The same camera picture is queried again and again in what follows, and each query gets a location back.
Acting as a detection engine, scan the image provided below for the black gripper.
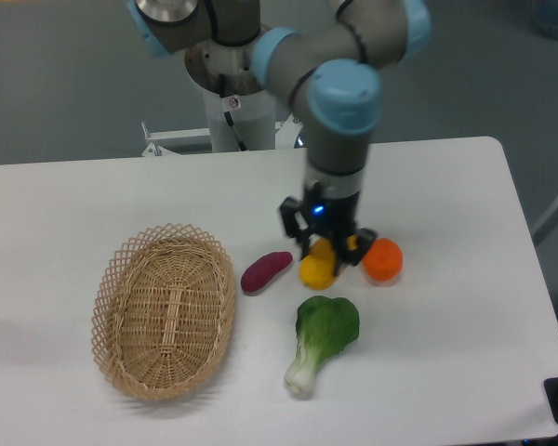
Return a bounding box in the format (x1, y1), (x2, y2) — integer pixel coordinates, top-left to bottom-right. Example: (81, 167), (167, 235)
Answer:
(279, 181), (378, 277)

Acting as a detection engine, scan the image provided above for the yellow mango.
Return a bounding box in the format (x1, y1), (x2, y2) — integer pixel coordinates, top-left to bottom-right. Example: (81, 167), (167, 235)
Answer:
(299, 238), (348, 290)

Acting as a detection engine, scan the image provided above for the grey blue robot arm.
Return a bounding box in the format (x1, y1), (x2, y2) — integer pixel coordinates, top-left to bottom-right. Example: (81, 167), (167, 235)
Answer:
(126, 1), (432, 272)

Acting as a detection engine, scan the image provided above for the woven wicker basket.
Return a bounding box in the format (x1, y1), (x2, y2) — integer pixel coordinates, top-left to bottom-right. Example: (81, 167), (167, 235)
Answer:
(91, 223), (236, 400)

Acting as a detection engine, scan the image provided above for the orange tangerine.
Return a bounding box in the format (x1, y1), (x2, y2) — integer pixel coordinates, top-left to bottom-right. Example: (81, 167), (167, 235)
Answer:
(362, 238), (404, 282)

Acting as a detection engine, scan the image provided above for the purple sweet potato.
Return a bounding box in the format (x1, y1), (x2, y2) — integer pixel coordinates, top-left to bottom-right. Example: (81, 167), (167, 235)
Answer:
(240, 251), (293, 295)

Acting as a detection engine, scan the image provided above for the green bok choy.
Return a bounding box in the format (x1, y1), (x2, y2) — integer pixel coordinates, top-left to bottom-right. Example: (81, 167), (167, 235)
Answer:
(284, 295), (360, 397)

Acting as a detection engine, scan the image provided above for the white metal base frame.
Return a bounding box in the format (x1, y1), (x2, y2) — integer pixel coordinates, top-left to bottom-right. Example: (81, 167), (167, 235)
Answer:
(140, 114), (304, 157)

